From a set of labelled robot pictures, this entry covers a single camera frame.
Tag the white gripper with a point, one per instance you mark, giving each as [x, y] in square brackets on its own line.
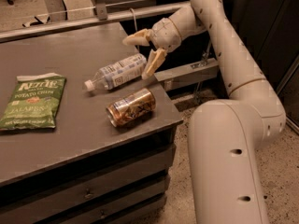
[163, 34]

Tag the blue label plastic bottle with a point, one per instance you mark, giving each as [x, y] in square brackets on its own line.
[118, 73]

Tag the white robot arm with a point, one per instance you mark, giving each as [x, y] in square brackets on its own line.
[223, 134]

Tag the orange drink can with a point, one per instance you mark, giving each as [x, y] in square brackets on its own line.
[131, 107]

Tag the dark cabinet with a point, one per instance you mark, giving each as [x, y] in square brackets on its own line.
[270, 31]

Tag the green potato chips bag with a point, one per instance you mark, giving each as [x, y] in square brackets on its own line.
[34, 102]

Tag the grey drawer cabinet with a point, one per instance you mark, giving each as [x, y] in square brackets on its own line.
[99, 178]

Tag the grey metal rail frame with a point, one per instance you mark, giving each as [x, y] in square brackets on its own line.
[171, 79]

